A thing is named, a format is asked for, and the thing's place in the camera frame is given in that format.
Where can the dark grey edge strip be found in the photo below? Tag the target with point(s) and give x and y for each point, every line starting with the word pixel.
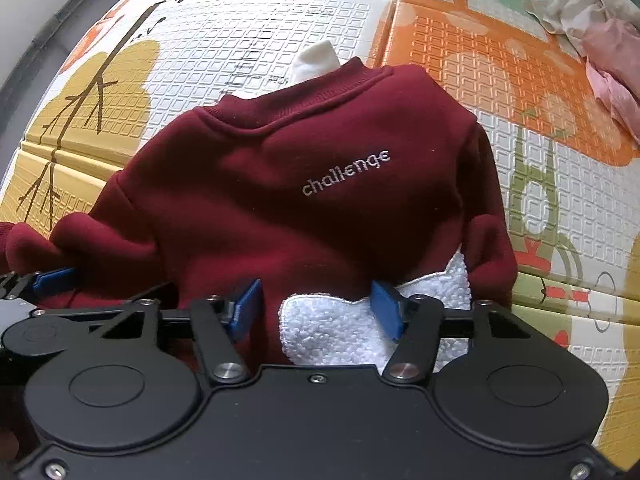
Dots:
pixel 55 15

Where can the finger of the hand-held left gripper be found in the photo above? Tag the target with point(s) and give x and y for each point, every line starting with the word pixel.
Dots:
pixel 100 309
pixel 52 281

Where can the maroon sweatshirt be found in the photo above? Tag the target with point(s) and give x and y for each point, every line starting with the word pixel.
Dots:
pixel 300 135

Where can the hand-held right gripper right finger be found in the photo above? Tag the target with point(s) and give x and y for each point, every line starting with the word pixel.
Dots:
pixel 387 310

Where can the printed foam play mat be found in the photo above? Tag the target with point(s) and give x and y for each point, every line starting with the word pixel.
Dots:
pixel 300 20

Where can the white shirt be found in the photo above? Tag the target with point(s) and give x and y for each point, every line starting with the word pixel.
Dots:
pixel 315 60

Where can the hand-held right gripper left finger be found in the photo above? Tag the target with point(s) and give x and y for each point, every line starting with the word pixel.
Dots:
pixel 246 310

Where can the beige crumpled cloth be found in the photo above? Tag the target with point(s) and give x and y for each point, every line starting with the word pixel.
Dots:
pixel 570 5

